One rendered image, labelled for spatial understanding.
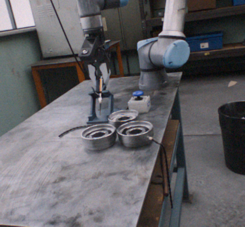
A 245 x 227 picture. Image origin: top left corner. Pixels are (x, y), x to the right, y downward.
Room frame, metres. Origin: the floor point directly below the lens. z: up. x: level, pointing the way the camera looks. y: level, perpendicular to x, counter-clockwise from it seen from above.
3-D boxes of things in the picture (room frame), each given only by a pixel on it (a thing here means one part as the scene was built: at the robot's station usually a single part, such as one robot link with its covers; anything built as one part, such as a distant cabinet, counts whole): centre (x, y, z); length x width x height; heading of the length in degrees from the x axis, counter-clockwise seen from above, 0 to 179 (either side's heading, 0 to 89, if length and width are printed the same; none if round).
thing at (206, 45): (4.24, -1.33, 0.56); 0.52 x 0.38 x 0.22; 69
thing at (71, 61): (3.62, 0.41, 0.39); 1.50 x 0.62 x 0.78; 162
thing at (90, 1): (1.06, 0.06, 1.22); 0.09 x 0.08 x 0.11; 119
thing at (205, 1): (4.23, -1.31, 1.19); 0.52 x 0.42 x 0.38; 72
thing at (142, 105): (1.02, -0.06, 0.82); 0.08 x 0.07 x 0.05; 162
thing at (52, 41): (3.42, 0.43, 1.10); 0.62 x 0.61 x 0.65; 162
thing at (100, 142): (0.78, 0.09, 0.82); 0.10 x 0.10 x 0.04
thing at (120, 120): (0.88, 0.01, 0.82); 0.10 x 0.10 x 0.04
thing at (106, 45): (1.06, 0.06, 1.06); 0.09 x 0.08 x 0.12; 163
